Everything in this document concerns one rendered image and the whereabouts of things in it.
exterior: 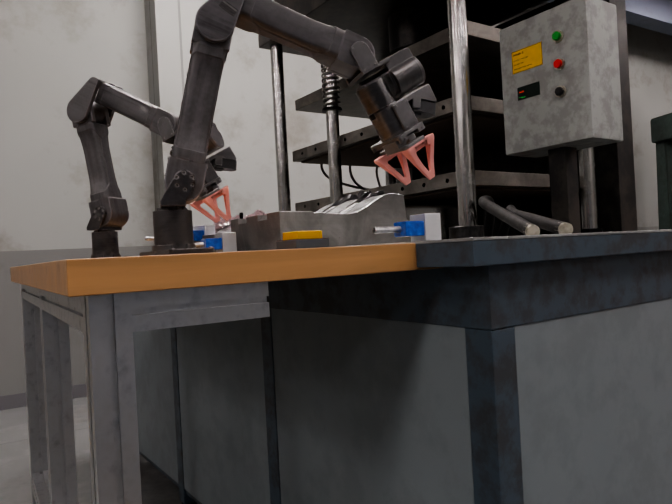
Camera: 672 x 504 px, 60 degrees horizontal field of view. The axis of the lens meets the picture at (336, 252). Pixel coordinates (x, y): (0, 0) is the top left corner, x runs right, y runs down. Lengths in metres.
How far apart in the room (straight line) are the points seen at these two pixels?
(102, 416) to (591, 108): 1.49
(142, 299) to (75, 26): 3.54
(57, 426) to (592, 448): 0.96
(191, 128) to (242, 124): 3.30
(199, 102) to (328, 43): 0.25
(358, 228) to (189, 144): 0.58
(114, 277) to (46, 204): 3.23
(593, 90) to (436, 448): 1.18
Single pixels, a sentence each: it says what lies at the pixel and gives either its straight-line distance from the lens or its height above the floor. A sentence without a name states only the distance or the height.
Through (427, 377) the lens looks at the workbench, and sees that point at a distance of 0.94.
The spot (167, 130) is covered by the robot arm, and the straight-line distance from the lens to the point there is 1.45.
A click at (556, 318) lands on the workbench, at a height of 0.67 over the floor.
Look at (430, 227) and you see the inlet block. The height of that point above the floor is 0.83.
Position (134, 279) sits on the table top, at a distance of 0.67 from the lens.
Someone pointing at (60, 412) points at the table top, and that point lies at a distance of 1.28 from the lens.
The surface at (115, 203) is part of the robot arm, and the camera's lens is 1.55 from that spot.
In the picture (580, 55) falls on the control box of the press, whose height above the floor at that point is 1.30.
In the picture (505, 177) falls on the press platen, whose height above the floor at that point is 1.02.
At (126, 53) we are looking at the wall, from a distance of 4.17.
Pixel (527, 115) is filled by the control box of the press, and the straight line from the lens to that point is 1.92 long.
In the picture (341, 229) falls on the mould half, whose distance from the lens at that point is 1.40.
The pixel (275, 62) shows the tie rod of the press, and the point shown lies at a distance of 2.95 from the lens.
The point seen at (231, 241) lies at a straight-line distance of 1.45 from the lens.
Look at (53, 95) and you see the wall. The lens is 4.01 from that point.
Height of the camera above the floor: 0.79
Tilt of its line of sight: level
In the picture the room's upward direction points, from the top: 3 degrees counter-clockwise
